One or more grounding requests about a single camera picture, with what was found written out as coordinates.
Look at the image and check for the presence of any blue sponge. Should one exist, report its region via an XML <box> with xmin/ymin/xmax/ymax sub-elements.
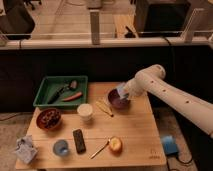
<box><xmin>116</xmin><ymin>83</ymin><xmax>129</xmax><ymax>99</ymax></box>

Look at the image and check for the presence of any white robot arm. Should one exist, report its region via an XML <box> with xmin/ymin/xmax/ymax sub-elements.
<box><xmin>124</xmin><ymin>64</ymin><xmax>213</xmax><ymax>139</ymax></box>

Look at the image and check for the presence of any purple bowl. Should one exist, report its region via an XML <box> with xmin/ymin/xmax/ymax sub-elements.
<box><xmin>108</xmin><ymin>89</ymin><xmax>130</xmax><ymax>109</ymax></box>

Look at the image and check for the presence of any brown bowl with food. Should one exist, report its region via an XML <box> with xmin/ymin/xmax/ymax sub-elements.
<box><xmin>36</xmin><ymin>108</ymin><xmax>61</xmax><ymax>131</ymax></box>

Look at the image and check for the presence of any red chili pepper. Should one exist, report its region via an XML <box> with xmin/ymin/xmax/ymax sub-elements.
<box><xmin>62</xmin><ymin>92</ymin><xmax>83</xmax><ymax>102</ymax></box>

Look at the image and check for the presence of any white cup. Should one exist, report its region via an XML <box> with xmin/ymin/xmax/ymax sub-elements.
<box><xmin>77</xmin><ymin>103</ymin><xmax>93</xmax><ymax>121</ymax></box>

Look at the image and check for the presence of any green plastic tray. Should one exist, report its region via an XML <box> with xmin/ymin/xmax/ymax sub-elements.
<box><xmin>33</xmin><ymin>75</ymin><xmax>88</xmax><ymax>109</ymax></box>

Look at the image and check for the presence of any peach fruit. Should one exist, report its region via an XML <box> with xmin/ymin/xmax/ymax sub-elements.
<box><xmin>109</xmin><ymin>137</ymin><xmax>122</xmax><ymax>154</ymax></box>

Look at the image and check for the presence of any black rectangular block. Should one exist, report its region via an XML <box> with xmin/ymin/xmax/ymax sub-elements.
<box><xmin>73</xmin><ymin>129</ymin><xmax>86</xmax><ymax>154</ymax></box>

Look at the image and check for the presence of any blue translucent cup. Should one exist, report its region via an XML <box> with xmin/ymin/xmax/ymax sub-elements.
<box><xmin>53</xmin><ymin>140</ymin><xmax>69</xmax><ymax>157</ymax></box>

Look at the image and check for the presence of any black cabinet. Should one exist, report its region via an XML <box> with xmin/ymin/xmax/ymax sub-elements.
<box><xmin>134</xmin><ymin>0</ymin><xmax>191</xmax><ymax>32</ymax></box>

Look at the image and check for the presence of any blue box on floor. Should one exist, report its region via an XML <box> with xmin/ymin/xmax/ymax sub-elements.
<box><xmin>161</xmin><ymin>136</ymin><xmax>179</xmax><ymax>155</ymax></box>

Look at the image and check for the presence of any crumpled blue cloth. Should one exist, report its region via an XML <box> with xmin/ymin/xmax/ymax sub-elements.
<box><xmin>14</xmin><ymin>135</ymin><xmax>38</xmax><ymax>164</ymax></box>

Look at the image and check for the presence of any black office chair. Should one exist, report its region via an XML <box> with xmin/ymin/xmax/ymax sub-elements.
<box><xmin>0</xmin><ymin>0</ymin><xmax>35</xmax><ymax>40</ymax></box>

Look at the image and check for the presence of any black handled brush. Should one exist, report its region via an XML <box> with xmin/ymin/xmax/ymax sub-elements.
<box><xmin>48</xmin><ymin>80</ymin><xmax>78</xmax><ymax>104</ymax></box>

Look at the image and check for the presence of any metal railing frame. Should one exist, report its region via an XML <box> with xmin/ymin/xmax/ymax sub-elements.
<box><xmin>0</xmin><ymin>10</ymin><xmax>213</xmax><ymax>50</ymax></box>

